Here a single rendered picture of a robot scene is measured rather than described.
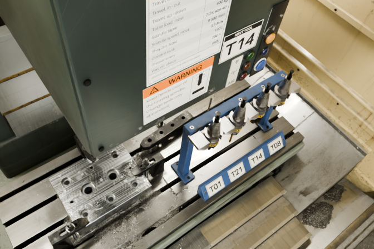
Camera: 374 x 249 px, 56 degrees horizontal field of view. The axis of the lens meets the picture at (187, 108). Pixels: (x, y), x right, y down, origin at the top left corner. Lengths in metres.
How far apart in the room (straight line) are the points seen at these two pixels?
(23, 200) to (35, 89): 0.41
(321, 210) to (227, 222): 0.49
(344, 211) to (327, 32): 0.83
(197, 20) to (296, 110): 1.33
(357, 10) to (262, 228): 0.94
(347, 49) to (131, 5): 1.23
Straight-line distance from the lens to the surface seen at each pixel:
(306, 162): 1.77
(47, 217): 1.43
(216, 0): 0.57
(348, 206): 1.89
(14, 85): 1.39
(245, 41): 0.71
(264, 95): 1.23
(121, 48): 0.51
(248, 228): 1.58
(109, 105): 0.58
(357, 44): 1.57
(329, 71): 1.69
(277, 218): 1.65
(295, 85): 1.40
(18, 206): 1.47
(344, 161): 1.79
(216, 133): 1.15
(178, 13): 0.53
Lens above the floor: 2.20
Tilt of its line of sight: 53 degrees down
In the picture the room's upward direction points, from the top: 8 degrees clockwise
